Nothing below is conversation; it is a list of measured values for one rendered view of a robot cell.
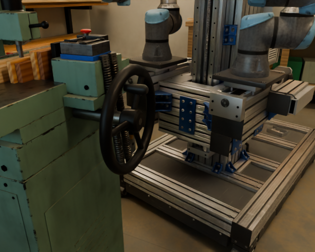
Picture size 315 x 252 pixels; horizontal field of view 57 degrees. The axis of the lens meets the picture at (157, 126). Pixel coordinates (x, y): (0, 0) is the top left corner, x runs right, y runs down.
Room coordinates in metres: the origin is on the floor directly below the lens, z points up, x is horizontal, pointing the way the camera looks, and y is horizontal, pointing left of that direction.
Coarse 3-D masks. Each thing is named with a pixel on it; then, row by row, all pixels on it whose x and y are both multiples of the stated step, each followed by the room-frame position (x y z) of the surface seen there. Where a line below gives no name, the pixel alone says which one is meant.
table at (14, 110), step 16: (128, 64) 1.08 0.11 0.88; (32, 80) 0.76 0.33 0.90; (48, 80) 0.76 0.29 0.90; (0, 96) 0.63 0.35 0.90; (16, 96) 0.63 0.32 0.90; (32, 96) 0.63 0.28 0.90; (48, 96) 0.68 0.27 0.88; (64, 96) 0.72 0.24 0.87; (80, 96) 0.72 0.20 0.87; (0, 112) 0.55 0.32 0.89; (16, 112) 0.58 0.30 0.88; (32, 112) 0.63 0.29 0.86; (48, 112) 0.67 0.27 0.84; (0, 128) 0.54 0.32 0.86; (16, 128) 0.58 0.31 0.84
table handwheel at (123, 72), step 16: (112, 80) 0.64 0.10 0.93; (144, 80) 0.78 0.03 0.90; (112, 96) 0.61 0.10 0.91; (80, 112) 0.74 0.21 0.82; (96, 112) 0.73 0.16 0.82; (112, 112) 0.59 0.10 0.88; (128, 112) 0.69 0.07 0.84; (112, 128) 0.62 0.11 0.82; (128, 128) 0.68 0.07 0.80; (144, 128) 0.80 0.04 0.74; (144, 144) 0.76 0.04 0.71; (112, 160) 0.58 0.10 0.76
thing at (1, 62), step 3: (24, 54) 0.87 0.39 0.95; (27, 54) 0.87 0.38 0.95; (9, 57) 0.82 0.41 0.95; (12, 57) 0.82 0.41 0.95; (15, 57) 0.82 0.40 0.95; (18, 57) 0.83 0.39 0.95; (0, 60) 0.78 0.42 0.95; (3, 60) 0.79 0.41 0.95; (6, 60) 0.79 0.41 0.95; (0, 63) 0.77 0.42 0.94; (3, 63) 0.78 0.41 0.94
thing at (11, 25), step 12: (0, 12) 0.80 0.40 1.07; (12, 12) 0.79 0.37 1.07; (24, 12) 0.80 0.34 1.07; (36, 12) 0.84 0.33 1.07; (0, 24) 0.80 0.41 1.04; (12, 24) 0.79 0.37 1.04; (24, 24) 0.80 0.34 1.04; (0, 36) 0.81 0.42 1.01; (12, 36) 0.79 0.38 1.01; (24, 36) 0.79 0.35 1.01; (36, 36) 0.83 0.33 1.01
